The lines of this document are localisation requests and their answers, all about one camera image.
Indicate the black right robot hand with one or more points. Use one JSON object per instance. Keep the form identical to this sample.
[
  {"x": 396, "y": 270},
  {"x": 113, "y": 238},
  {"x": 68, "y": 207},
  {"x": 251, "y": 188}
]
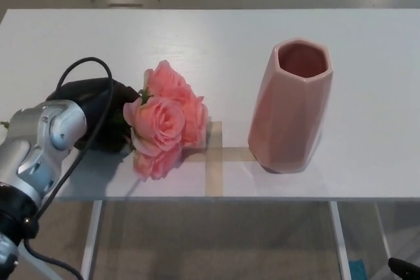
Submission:
[{"x": 407, "y": 271}]

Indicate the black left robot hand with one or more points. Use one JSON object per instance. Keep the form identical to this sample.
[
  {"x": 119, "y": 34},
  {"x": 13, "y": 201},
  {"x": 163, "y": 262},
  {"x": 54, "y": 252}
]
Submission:
[{"x": 98, "y": 93}]

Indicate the pink artificial rose bunch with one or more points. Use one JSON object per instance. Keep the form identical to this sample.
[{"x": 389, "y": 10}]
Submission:
[{"x": 164, "y": 119}]

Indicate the pink faceted ceramic vase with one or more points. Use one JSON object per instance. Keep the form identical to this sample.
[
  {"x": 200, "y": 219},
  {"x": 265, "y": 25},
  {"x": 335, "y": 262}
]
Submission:
[{"x": 285, "y": 119}]

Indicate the thin white table leg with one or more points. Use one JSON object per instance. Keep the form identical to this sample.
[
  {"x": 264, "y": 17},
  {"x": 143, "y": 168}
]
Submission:
[{"x": 383, "y": 231}]

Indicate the blue floor tape patch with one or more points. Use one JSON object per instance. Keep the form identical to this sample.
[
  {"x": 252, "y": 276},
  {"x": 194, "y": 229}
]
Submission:
[{"x": 357, "y": 268}]

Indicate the short beige tape strip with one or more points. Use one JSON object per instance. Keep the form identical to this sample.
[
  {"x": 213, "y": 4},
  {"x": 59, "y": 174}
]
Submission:
[{"x": 236, "y": 154}]

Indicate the grey-blue metal bar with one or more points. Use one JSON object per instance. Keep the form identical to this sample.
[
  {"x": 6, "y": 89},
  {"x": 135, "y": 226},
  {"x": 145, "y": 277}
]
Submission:
[{"x": 36, "y": 268}]

